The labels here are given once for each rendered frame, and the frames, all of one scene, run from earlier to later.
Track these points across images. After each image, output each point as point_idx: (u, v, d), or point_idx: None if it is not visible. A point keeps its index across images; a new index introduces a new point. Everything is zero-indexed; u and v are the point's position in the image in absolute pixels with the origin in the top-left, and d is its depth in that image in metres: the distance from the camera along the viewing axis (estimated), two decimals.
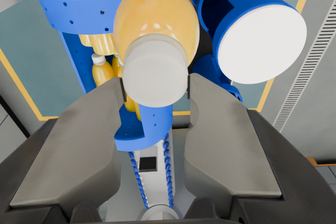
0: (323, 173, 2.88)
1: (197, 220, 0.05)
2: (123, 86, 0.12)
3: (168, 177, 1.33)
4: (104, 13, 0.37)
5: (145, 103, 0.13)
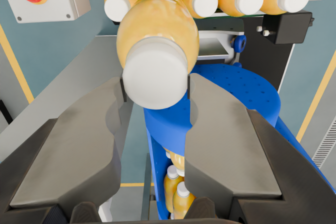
0: None
1: (197, 220, 0.05)
2: (123, 86, 0.12)
3: None
4: None
5: None
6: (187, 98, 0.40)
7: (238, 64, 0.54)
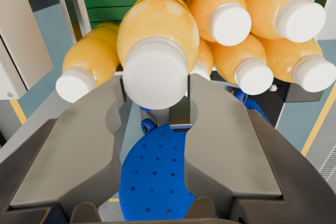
0: None
1: (197, 220, 0.05)
2: (123, 86, 0.12)
3: None
4: None
5: None
6: (173, 189, 0.32)
7: None
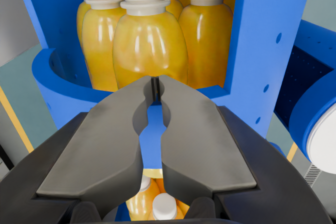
0: None
1: (197, 220, 0.05)
2: (153, 85, 0.12)
3: None
4: None
5: None
6: None
7: None
